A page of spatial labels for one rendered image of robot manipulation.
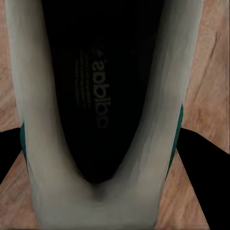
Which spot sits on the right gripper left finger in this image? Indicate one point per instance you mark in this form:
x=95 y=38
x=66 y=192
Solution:
x=10 y=147

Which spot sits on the gym shoe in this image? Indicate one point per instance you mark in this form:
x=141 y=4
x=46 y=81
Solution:
x=100 y=87

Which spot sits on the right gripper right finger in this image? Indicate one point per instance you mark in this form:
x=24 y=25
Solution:
x=208 y=168

